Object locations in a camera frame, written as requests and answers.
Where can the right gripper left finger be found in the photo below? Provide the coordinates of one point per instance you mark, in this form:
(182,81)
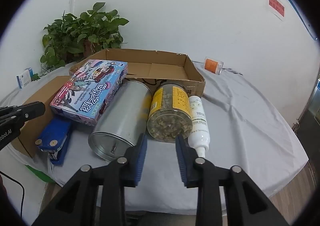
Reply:
(76,202)

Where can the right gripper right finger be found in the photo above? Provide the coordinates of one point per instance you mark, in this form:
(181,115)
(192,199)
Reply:
(246,204)

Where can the blue stapler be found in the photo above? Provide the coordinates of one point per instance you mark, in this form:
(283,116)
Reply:
(54,139)

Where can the colourful board game box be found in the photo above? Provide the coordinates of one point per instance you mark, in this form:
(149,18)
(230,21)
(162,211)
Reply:
(86,95)

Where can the white spray bottle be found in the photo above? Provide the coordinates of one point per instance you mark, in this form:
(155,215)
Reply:
(199,138)

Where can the silver metal tin can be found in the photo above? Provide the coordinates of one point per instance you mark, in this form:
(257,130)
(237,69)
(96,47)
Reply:
(123,122)

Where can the yellow label tea jar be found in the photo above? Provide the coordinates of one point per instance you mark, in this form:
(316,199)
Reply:
(170,114)

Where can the white blue small box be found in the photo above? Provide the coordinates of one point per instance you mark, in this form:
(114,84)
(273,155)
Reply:
(24,78)

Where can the grey table cloth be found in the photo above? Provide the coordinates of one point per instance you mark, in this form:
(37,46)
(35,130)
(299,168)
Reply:
(245,130)

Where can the green potted plant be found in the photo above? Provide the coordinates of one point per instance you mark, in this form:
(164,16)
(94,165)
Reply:
(74,38)

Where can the orange clear plastic jar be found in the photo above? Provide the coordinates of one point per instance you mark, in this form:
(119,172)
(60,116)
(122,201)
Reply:
(213,66)

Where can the large cardboard box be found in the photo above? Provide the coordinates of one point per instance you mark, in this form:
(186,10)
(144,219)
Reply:
(154,68)

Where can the red wall sign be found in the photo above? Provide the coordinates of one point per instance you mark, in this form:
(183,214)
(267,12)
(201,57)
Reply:
(277,6)

